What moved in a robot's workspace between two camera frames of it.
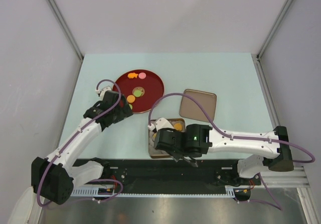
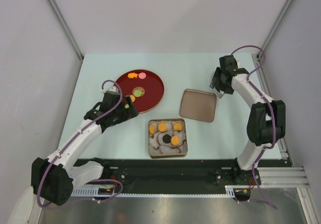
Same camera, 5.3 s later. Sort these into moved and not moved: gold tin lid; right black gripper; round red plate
Moved: right black gripper
Not moved: round red plate; gold tin lid
